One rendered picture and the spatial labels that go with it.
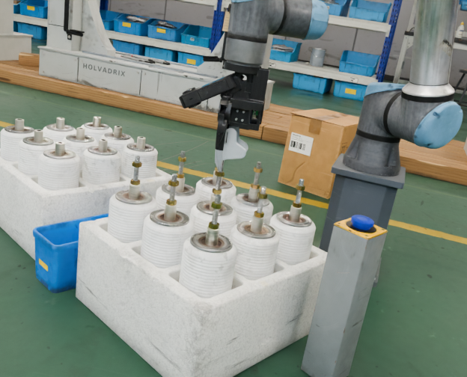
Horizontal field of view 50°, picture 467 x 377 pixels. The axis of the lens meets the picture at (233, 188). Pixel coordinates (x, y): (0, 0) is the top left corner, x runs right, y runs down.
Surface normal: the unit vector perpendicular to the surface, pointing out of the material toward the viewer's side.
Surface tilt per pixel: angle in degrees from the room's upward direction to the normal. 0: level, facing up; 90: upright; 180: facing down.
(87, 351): 0
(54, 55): 90
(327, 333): 90
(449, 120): 97
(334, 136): 90
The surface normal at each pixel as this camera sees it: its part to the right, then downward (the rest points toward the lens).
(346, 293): -0.70, 0.13
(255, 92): -0.12, 0.30
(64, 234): 0.71, 0.29
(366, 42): -0.33, 0.26
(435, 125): 0.44, 0.47
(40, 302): 0.15, -0.94
